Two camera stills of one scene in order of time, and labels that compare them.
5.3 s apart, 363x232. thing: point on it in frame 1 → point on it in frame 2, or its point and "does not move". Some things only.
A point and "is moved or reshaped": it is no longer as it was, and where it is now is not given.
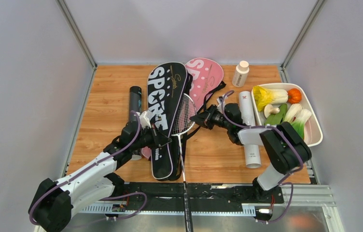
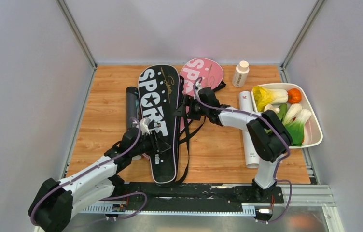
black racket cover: [168, 82] is moved or reshaped
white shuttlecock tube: [252, 152] does not move
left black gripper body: [149, 137] → [148, 146]
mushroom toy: [269, 109] does not move
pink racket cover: [207, 79] is moved or reshaped
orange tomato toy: [294, 95] does not move
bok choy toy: [298, 118] does not move
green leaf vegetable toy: [274, 119] does not move
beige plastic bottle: [240, 75] does not move
